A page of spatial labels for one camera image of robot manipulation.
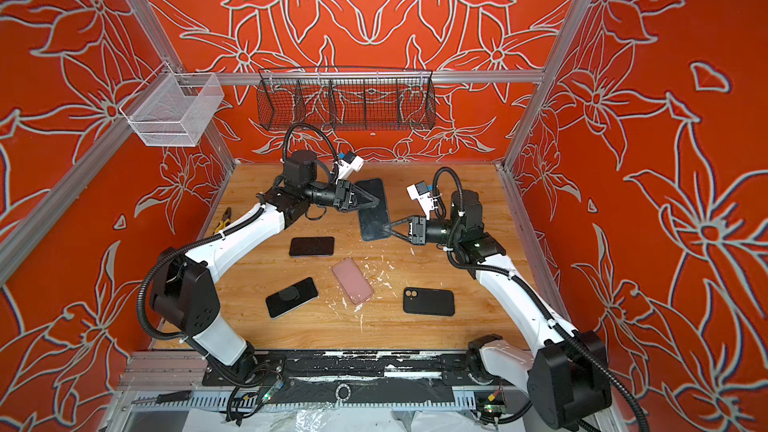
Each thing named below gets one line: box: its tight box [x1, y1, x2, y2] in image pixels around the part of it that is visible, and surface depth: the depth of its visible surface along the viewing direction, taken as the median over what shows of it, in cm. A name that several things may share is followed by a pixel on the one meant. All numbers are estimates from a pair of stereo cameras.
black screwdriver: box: [131, 390, 193, 404], surface depth 71 cm
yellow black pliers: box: [212, 207, 232, 236], surface depth 103 cm
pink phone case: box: [332, 257, 374, 305], surface depth 91 cm
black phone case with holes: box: [403, 287, 455, 316], surface depth 88 cm
